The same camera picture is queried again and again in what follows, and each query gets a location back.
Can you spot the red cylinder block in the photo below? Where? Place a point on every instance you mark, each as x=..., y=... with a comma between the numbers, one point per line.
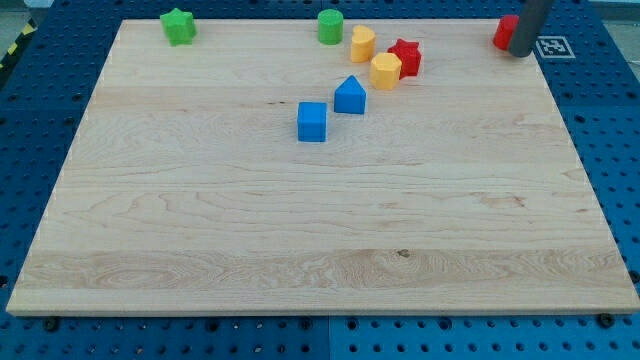
x=504, y=31

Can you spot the blue cube block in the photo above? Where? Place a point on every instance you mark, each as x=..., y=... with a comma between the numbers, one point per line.
x=312, y=121

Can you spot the blue triangle block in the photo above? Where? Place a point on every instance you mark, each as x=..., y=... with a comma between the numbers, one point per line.
x=350, y=97

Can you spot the wooden board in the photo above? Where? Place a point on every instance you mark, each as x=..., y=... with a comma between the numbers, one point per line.
x=186, y=191

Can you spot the yellow hexagon block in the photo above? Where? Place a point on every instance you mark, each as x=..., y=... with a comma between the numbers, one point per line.
x=385, y=71

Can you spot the yellow heart block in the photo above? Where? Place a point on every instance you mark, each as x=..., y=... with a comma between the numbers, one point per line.
x=362, y=44

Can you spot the red star block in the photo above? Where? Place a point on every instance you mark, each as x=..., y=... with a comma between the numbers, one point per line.
x=410, y=56

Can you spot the green cylinder block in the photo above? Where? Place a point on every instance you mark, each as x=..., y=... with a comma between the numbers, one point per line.
x=330, y=26

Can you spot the green star block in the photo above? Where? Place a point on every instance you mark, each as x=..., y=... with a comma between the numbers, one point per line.
x=179, y=27

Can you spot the white fiducial marker tag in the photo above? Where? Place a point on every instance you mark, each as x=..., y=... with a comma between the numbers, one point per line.
x=554, y=47

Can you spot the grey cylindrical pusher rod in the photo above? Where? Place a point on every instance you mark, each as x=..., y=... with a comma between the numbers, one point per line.
x=531, y=21

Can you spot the yellow black hazard tape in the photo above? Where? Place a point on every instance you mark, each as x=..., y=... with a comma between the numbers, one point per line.
x=19, y=45

